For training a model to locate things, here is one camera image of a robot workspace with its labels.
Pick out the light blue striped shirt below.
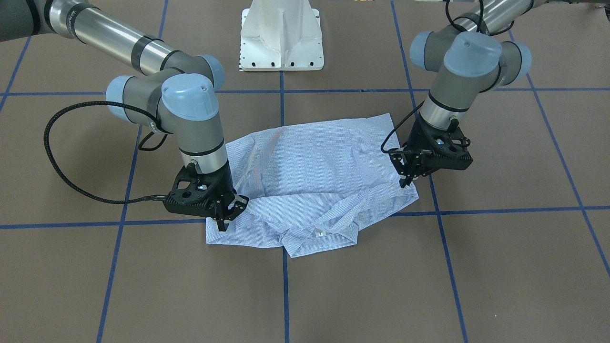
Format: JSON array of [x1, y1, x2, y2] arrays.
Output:
[[205, 113, 419, 258]]

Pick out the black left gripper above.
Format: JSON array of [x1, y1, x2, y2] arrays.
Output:
[[388, 115, 473, 188]]

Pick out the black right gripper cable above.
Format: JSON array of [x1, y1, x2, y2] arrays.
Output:
[[43, 101, 168, 205]]

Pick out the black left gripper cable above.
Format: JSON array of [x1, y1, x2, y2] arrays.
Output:
[[380, 0, 515, 155]]

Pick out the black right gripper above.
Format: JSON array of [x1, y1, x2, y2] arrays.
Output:
[[163, 162, 249, 232]]

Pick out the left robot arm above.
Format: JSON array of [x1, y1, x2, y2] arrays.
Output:
[[381, 0, 543, 188]]

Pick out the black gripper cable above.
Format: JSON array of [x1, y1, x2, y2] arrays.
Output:
[[43, 101, 168, 205], [380, 0, 515, 155]]

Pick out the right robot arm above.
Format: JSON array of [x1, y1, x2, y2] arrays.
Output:
[[1, 0, 249, 232]]

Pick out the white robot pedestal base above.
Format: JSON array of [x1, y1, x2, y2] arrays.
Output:
[[239, 0, 325, 72]]

